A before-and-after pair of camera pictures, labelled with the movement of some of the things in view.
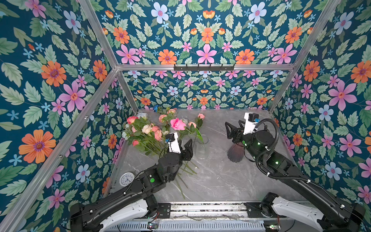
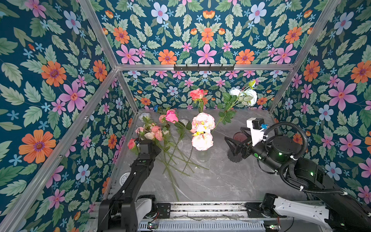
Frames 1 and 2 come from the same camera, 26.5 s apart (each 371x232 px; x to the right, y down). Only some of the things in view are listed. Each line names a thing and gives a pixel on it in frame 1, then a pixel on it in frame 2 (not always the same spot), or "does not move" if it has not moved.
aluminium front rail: (209, 211) does not move
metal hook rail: (204, 68) does not move
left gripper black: (185, 153) → (154, 148)
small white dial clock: (126, 179) does not move
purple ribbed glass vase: (235, 153) does not move
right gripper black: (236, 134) → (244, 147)
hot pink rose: (178, 124) → (171, 115)
